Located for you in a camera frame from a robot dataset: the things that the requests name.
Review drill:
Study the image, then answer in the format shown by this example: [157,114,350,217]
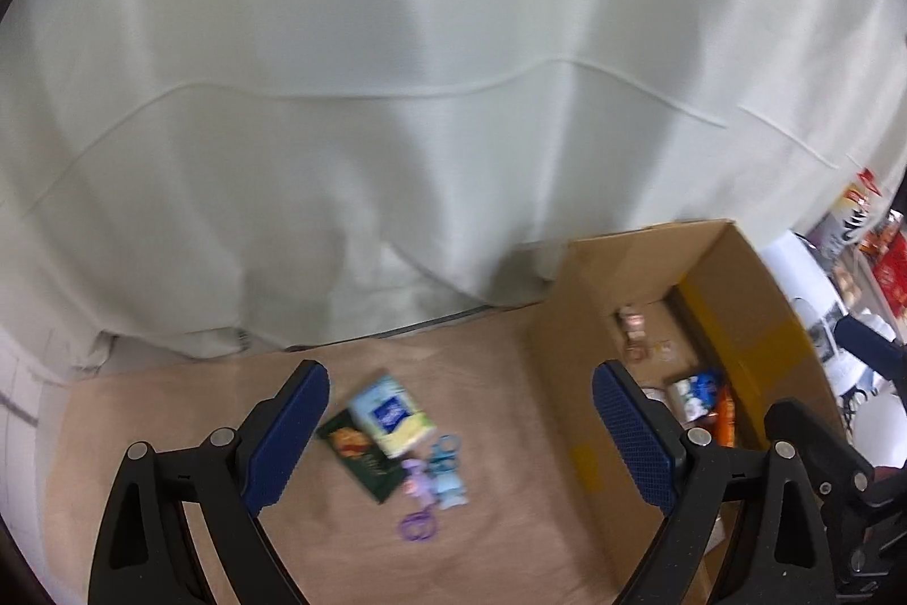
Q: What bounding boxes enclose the pale green curtain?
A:
[0,0,907,359]

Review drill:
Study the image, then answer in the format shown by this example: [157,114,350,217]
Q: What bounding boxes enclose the blue tissue pack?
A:
[669,370,724,422]

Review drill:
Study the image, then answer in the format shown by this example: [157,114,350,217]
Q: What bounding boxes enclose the brown cardboard box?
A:
[523,218,844,605]

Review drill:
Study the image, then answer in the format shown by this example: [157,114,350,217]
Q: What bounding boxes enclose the purple plush keychain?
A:
[397,459,439,541]

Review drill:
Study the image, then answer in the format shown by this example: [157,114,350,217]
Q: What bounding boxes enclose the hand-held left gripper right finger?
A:
[591,360,841,605]

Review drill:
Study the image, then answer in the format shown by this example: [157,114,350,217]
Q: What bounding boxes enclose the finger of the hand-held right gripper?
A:
[764,399,876,494]
[832,316,907,394]

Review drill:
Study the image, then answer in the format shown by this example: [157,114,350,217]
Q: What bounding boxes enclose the orange snack packet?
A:
[714,385,738,446]

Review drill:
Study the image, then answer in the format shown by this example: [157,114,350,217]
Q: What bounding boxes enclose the dark green snack packet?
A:
[315,410,408,503]

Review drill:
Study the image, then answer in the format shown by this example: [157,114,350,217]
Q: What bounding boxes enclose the light blue plush keychain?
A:
[425,433,470,510]

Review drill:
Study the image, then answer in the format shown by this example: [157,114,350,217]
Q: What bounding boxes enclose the pale green tissue pack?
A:
[349,373,435,459]

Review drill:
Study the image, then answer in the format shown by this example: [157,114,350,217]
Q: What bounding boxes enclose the red packages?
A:
[868,214,907,317]

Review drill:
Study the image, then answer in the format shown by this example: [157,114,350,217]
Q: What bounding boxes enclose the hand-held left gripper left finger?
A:
[86,359,330,605]

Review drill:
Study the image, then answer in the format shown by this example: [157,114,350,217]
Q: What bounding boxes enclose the brown meat snack packet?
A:
[615,307,647,342]

